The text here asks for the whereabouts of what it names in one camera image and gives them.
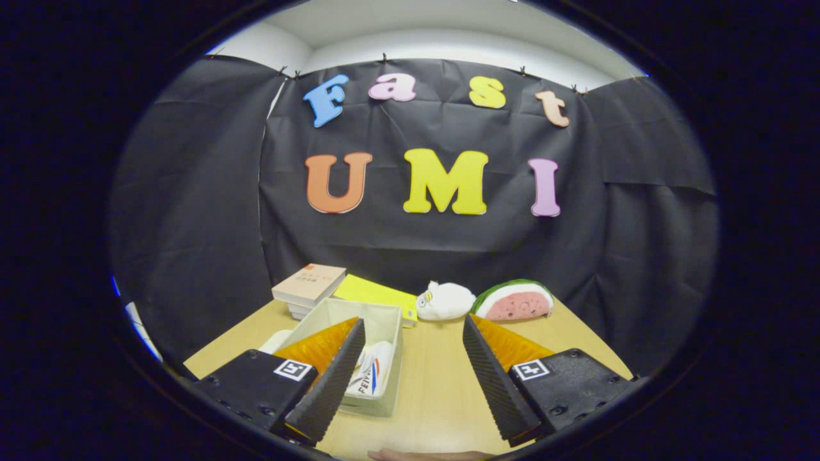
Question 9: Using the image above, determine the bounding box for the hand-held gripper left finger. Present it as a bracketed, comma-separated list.
[192, 317, 367, 447]

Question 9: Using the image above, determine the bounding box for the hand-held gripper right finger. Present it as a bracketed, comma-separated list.
[461, 313, 636, 448]

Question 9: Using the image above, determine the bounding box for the white canvas shoe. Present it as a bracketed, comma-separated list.
[346, 341, 395, 398]

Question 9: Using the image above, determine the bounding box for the grey-green fabric storage box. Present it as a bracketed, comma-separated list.
[259, 298, 404, 418]

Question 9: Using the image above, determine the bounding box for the watermelon slice plush toy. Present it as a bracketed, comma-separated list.
[471, 279, 555, 322]

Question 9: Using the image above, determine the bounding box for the white plush toy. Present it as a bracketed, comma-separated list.
[415, 280, 477, 321]

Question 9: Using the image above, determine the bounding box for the beige paperback book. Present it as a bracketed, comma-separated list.
[272, 263, 347, 321]

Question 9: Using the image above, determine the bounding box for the yellow book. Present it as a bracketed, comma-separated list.
[333, 274, 418, 327]

